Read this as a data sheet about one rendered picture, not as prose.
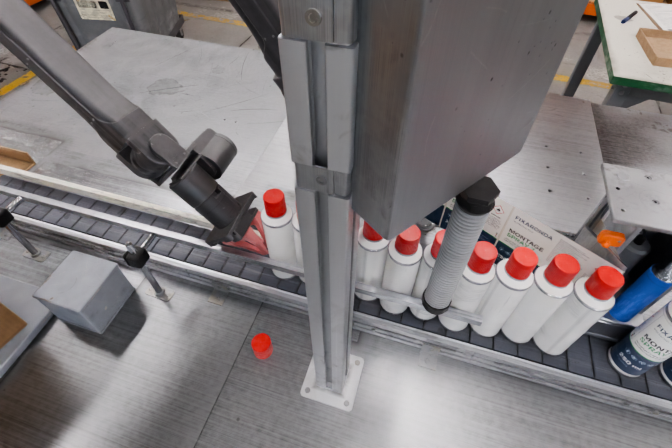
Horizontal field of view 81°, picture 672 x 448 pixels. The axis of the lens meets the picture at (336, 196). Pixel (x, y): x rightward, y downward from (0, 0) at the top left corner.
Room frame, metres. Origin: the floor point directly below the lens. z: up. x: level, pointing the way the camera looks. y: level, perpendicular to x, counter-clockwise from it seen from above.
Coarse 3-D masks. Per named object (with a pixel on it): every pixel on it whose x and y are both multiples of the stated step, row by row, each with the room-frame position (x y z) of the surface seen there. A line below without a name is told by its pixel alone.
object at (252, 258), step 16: (0, 192) 0.54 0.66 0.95; (16, 192) 0.53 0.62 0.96; (64, 208) 0.49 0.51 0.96; (80, 208) 0.49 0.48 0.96; (112, 224) 0.46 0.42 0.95; (128, 224) 0.45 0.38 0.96; (144, 224) 0.45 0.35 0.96; (176, 240) 0.42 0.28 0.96; (192, 240) 0.41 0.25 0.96; (240, 256) 0.38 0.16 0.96; (256, 256) 0.38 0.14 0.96; (288, 272) 0.35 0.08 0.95; (368, 288) 0.32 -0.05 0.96; (416, 304) 0.29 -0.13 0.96; (464, 320) 0.27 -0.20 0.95; (480, 320) 0.26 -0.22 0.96
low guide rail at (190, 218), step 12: (0, 168) 0.65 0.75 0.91; (12, 168) 0.65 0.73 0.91; (36, 180) 0.62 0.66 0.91; (48, 180) 0.61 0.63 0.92; (60, 180) 0.61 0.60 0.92; (84, 192) 0.58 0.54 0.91; (96, 192) 0.57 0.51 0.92; (108, 192) 0.57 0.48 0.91; (120, 204) 0.55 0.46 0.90; (132, 204) 0.54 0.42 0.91; (144, 204) 0.54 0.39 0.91; (168, 216) 0.52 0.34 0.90; (180, 216) 0.51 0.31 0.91; (192, 216) 0.51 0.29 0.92
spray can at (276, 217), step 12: (276, 192) 0.41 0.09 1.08; (264, 204) 0.40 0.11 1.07; (276, 204) 0.39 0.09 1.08; (264, 216) 0.40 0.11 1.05; (276, 216) 0.39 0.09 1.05; (288, 216) 0.40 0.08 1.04; (264, 228) 0.39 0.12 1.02; (276, 228) 0.38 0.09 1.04; (288, 228) 0.39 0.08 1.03; (276, 240) 0.38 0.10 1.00; (288, 240) 0.39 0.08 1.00; (276, 252) 0.38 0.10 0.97; (288, 252) 0.39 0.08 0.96; (276, 276) 0.39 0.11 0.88; (288, 276) 0.38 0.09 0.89
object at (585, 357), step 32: (32, 192) 0.61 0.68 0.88; (64, 192) 0.60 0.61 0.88; (64, 224) 0.51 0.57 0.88; (96, 224) 0.51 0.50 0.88; (160, 224) 0.51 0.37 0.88; (192, 256) 0.43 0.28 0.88; (224, 256) 0.43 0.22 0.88; (288, 288) 0.36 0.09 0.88; (416, 320) 0.30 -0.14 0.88; (512, 352) 0.25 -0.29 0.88; (576, 352) 0.25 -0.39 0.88; (640, 384) 0.20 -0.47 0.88
